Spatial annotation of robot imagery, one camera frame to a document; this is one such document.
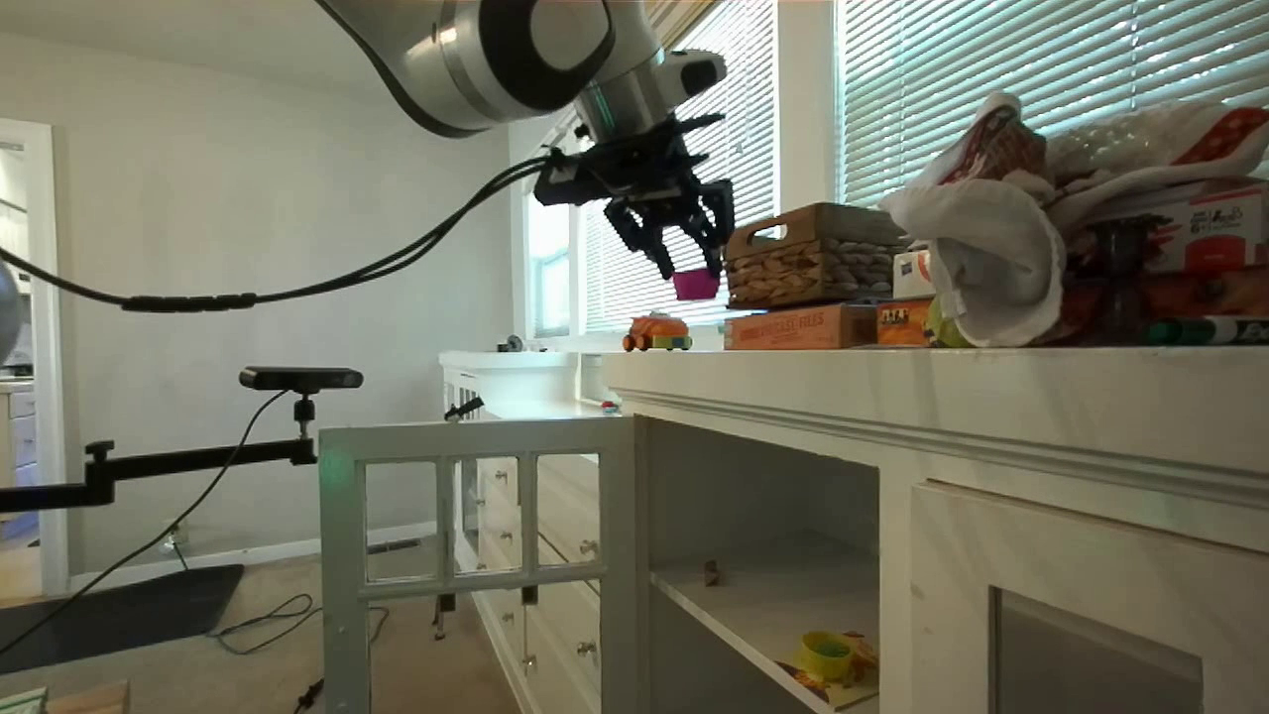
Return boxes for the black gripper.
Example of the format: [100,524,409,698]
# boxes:
[599,117,740,287]

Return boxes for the small pink bowl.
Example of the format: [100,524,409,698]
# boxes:
[672,265,728,306]

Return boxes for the white wooden cabinet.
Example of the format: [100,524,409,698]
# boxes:
[432,347,1269,714]

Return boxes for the brown wicker basket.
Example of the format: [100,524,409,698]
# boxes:
[720,197,918,315]

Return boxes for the reddish brown flat box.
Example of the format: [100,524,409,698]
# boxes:
[721,303,885,352]

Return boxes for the small orange box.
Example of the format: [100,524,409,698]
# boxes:
[874,295,943,352]

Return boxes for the white plastic bag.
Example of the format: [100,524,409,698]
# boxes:
[881,90,1071,352]

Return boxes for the white window blinds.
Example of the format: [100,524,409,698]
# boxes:
[832,0,1269,214]

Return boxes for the yellow green toy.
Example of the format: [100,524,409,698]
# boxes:
[788,628,881,702]

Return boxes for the pile of colourful packages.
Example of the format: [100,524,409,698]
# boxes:
[1044,90,1269,348]

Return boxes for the black tripod stand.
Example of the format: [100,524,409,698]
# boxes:
[0,388,294,663]

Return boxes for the black floor mat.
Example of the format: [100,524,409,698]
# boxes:
[0,564,252,679]

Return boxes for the black stereo camera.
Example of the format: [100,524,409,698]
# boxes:
[240,366,369,397]

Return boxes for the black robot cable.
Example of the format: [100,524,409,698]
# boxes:
[0,154,557,318]

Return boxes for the black floor cable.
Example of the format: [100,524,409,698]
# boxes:
[208,591,396,660]

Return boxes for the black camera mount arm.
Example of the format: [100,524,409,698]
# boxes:
[0,388,325,517]

